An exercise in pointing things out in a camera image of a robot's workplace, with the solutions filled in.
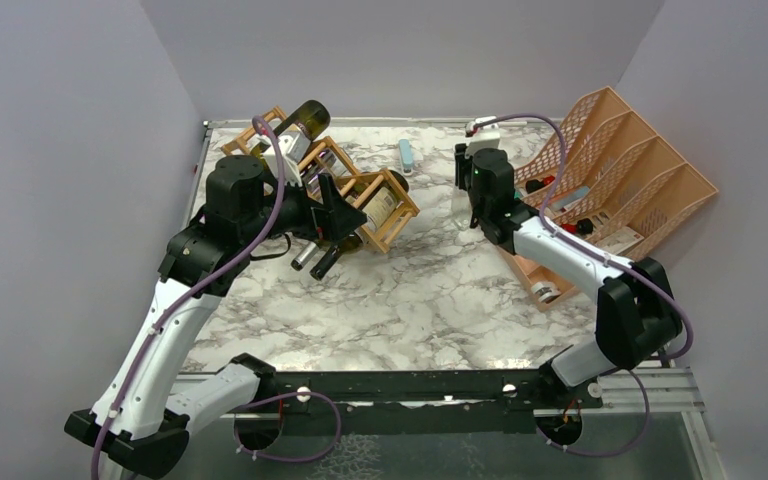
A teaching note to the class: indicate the dark green top wine bottle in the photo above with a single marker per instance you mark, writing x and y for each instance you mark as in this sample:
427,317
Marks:
311,118

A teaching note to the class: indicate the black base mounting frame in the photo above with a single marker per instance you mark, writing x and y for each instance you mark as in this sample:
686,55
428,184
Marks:
455,401

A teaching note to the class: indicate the clear glass bottle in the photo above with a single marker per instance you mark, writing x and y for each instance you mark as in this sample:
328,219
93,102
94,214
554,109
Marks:
461,208

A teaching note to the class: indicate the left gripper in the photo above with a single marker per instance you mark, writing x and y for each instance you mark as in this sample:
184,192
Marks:
336,217

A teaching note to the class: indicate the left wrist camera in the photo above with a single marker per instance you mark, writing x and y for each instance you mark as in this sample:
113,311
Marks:
293,147

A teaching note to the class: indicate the wooden wine rack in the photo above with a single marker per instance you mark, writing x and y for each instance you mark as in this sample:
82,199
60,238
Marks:
326,156

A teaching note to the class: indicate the small round tape roll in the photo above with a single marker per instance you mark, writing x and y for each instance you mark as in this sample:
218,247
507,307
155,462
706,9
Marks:
545,292

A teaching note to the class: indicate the dark bottle silver cap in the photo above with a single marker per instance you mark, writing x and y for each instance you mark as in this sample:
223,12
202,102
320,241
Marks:
299,262

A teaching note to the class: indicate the peach plastic desk organizer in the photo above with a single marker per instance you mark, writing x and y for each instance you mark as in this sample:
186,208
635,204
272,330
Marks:
621,178

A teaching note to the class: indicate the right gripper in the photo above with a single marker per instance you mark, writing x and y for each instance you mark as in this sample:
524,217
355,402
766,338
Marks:
462,164

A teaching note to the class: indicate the light blue eraser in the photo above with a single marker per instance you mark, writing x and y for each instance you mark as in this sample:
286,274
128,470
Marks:
406,156

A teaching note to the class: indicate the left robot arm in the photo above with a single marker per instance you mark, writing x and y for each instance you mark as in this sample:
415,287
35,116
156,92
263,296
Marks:
139,423

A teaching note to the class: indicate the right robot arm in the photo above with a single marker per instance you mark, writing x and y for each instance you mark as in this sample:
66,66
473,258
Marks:
636,312

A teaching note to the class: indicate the green wine bottle beige label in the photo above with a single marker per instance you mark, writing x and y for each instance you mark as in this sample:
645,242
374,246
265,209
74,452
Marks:
379,207

